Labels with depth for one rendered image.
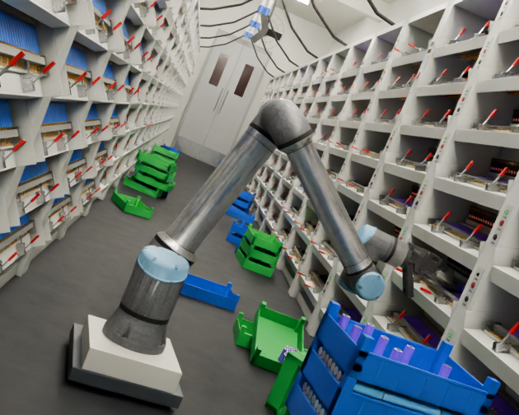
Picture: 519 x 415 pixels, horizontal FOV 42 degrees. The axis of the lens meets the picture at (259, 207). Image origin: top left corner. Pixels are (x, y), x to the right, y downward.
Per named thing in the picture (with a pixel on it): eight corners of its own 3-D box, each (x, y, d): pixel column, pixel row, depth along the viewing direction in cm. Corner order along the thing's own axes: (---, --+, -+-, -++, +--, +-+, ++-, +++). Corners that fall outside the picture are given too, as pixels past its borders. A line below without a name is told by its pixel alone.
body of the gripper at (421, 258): (445, 260, 219) (413, 244, 217) (432, 283, 220) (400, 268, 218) (437, 255, 227) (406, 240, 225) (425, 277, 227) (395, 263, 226)
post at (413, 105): (308, 334, 332) (456, -3, 314) (306, 328, 341) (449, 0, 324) (344, 348, 335) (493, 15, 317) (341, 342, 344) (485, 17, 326)
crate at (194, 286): (175, 291, 309) (181, 276, 308) (170, 278, 328) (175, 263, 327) (234, 311, 318) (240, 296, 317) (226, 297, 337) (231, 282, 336)
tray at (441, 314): (448, 332, 198) (453, 300, 197) (390, 281, 258) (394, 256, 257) (513, 337, 200) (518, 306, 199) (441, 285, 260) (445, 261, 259)
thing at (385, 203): (404, 230, 266) (409, 196, 264) (367, 208, 325) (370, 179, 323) (453, 235, 268) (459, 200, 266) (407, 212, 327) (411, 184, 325)
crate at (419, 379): (348, 377, 120) (366, 337, 119) (314, 334, 139) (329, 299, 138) (483, 421, 128) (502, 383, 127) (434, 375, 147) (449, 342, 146)
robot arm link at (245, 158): (121, 281, 204) (273, 86, 202) (126, 268, 222) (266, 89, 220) (161, 310, 207) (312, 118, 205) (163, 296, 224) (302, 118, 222)
